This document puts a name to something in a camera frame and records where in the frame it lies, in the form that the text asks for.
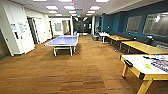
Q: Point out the interior glass window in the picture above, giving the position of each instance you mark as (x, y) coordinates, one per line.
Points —
(134, 24)
(156, 24)

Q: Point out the small white table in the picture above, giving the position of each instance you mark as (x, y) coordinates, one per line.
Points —
(104, 34)

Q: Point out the yellow air hockey table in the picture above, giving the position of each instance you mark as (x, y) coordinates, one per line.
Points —
(140, 66)

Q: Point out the long wooden table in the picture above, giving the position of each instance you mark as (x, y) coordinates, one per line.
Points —
(146, 47)
(118, 38)

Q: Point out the blue ping pong table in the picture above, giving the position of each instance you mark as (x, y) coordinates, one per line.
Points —
(63, 40)

